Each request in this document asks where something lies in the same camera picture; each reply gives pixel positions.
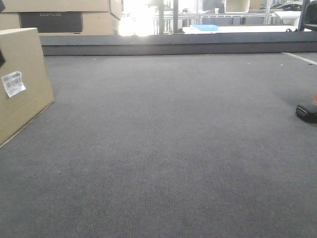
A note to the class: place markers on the black office chair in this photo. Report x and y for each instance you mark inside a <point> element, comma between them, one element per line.
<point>308,18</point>

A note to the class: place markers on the white background table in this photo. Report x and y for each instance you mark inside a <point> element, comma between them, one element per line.
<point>244,29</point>

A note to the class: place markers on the cardboard box top stack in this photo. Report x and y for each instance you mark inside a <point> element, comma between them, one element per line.
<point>14,6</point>

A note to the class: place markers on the grey table edge rail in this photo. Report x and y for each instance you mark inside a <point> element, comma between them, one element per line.
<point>180,44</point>

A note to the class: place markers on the light blue tray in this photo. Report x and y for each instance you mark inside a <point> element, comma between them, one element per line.
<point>206,27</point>

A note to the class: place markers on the brown cardboard package box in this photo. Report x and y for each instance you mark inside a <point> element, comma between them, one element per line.
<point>21,50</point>

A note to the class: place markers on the white barcode label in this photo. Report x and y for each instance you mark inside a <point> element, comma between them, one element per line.
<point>13,83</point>

